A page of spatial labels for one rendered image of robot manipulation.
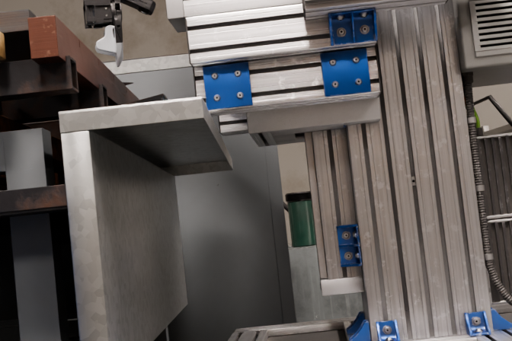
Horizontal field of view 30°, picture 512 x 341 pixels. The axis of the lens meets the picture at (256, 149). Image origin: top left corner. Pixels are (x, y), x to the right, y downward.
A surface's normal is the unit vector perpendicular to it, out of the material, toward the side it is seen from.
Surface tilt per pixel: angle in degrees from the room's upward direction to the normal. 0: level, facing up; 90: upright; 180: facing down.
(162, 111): 90
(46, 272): 90
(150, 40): 90
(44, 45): 90
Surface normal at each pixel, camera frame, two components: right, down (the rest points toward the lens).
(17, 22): 0.00, -0.07
